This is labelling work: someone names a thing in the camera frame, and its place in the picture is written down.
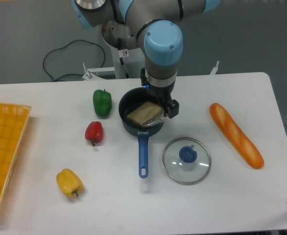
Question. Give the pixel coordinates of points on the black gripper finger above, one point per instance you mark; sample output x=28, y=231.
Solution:
x=171, y=108

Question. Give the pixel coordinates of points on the orange baguette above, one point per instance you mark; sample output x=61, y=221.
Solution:
x=234, y=134

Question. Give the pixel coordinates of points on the white metal base frame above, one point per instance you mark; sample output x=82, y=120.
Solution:
x=107, y=73

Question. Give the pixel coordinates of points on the red bell pepper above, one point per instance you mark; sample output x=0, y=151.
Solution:
x=94, y=133

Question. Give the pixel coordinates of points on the yellow bell pepper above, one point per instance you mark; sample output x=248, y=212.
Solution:
x=69, y=183

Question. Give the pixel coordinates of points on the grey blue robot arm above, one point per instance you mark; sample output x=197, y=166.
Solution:
x=153, y=23

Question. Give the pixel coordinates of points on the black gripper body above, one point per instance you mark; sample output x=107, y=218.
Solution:
x=159, y=88

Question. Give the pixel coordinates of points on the wrapped brown bread slice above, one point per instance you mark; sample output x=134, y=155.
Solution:
x=146, y=115

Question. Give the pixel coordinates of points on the dark blue saucepan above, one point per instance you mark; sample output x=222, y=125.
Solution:
x=130, y=101

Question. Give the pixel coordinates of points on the glass pot lid blue knob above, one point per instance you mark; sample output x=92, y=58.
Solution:
x=186, y=161

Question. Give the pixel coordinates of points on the yellow woven basket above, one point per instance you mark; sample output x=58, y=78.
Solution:
x=13, y=121

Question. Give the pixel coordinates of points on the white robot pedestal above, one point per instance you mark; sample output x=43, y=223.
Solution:
x=128, y=58

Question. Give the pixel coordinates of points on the green bell pepper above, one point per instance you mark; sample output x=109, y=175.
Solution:
x=102, y=102

